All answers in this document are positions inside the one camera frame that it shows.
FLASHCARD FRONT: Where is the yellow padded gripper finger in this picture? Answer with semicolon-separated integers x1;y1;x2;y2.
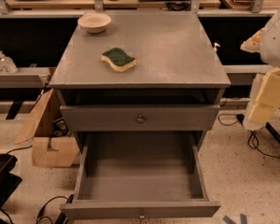
240;29;262;52
243;68;280;131

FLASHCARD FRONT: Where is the green and yellow sponge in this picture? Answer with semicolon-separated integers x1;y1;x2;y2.
101;48;136;73

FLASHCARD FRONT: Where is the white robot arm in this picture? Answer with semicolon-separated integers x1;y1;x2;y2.
241;8;280;131

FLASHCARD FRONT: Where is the grey drawer cabinet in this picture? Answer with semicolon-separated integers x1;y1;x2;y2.
50;10;230;144

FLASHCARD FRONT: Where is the closed grey top drawer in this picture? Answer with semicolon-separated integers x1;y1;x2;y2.
61;105;219;132

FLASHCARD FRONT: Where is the open grey middle drawer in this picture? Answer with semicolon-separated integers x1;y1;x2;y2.
61;132;220;220

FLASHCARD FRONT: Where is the white pump dispenser top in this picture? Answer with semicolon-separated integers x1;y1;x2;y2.
213;42;220;51

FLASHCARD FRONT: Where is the beige bowl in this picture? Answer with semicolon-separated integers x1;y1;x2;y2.
77;13;111;34

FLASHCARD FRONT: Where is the brown cardboard box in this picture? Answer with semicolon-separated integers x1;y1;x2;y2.
14;90;79;167

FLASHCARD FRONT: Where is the clear sanitizer bottle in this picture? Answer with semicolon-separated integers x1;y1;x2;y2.
0;50;18;74

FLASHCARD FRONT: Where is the black tray stack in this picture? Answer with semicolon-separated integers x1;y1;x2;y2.
0;154;22;208

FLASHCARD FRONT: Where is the black power adapter cable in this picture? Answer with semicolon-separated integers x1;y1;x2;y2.
217;112;280;161

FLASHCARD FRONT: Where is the black floor cable left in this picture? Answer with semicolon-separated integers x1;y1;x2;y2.
35;193;75;224

